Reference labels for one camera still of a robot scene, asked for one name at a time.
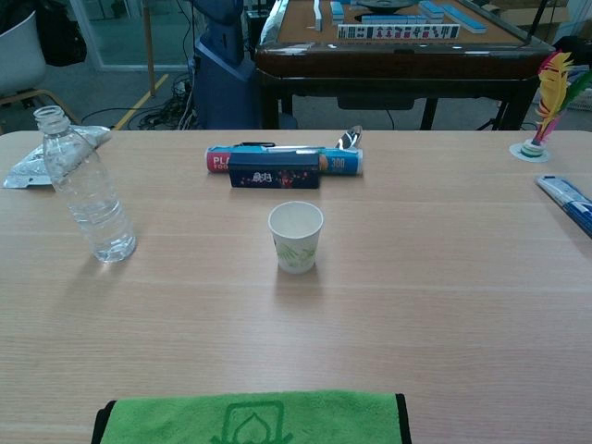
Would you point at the transparent plastic water bottle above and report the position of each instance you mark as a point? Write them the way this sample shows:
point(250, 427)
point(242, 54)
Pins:
point(92, 203)

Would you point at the white paper cup green print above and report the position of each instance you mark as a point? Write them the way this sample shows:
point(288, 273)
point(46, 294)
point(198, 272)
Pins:
point(296, 236)

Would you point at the dark blue printed box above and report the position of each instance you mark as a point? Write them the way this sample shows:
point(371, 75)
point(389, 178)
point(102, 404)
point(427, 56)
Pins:
point(273, 176)

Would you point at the blue red food wrap roll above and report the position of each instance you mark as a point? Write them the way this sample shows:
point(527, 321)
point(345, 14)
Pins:
point(347, 163)

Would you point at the shiny metal spoon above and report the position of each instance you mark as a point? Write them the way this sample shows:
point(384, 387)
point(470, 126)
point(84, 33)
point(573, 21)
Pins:
point(348, 138)

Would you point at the blue machine base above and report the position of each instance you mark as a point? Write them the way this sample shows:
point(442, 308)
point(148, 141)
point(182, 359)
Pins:
point(222, 88)

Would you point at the dark wooden mahjong table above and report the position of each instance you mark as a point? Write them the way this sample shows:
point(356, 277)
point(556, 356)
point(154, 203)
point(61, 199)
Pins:
point(393, 60)

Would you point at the row of white-faced mahjong tiles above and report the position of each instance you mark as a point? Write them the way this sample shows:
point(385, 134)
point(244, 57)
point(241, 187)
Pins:
point(398, 31)

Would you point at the wooden pole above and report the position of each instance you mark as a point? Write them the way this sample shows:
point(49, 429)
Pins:
point(150, 51)

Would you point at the green microfiber cloth black trim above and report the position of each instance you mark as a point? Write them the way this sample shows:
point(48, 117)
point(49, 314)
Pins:
point(185, 421)

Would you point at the blue white flat package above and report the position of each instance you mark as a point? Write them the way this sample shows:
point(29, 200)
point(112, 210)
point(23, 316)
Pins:
point(566, 196)

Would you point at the silver foil snack bag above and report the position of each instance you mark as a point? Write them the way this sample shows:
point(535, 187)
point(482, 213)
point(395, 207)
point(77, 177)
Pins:
point(23, 173)

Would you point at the colourful feather shuttlecock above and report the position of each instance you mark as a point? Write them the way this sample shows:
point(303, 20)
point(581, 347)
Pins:
point(550, 92)

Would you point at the black bag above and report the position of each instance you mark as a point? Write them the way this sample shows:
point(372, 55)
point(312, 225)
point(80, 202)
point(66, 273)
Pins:
point(62, 37)

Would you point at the white chair wooden legs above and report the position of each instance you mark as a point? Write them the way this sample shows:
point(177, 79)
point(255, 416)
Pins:
point(18, 55)

